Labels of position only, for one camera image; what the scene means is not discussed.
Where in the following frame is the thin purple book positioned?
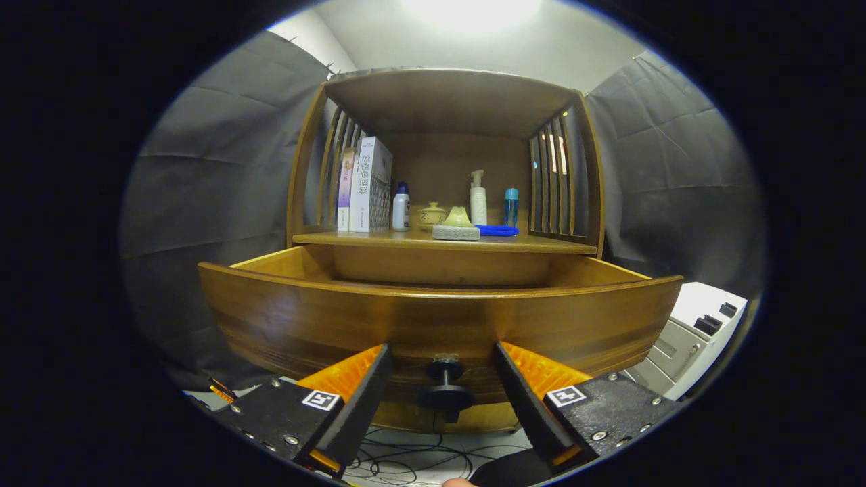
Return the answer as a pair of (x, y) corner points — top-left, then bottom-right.
(337, 149), (356, 232)

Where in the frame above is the green ornament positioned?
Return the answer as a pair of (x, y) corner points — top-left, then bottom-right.
(432, 206), (481, 242)

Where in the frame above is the wooden cabinet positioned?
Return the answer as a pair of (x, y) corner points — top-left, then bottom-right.
(286, 68), (606, 434)

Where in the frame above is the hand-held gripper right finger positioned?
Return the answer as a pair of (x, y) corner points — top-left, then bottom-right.
(494, 341), (679, 474)

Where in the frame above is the wooden cabinet door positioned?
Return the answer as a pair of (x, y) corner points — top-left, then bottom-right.
(372, 404), (440, 434)
(450, 402), (522, 434)

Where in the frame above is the wooden drawer with black knob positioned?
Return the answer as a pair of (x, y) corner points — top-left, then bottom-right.
(198, 245), (684, 423)

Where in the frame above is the wooden countertop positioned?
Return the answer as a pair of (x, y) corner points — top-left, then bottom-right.
(292, 227), (599, 256)

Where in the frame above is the white plastic drawer unit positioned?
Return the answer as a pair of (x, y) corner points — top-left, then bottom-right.
(619, 281), (748, 401)

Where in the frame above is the white bottle with blue cap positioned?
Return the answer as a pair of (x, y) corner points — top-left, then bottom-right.
(392, 181), (411, 233)

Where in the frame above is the yellow lidded tea cup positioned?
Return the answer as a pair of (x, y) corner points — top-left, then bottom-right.
(418, 202), (449, 232)

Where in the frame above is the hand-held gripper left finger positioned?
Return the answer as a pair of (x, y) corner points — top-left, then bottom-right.
(227, 342), (393, 478)

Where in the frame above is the white patterned book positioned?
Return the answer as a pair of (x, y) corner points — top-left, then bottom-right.
(348, 137), (394, 233)

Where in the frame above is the white pump bottle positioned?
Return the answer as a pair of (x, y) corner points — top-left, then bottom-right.
(470, 169), (488, 226)

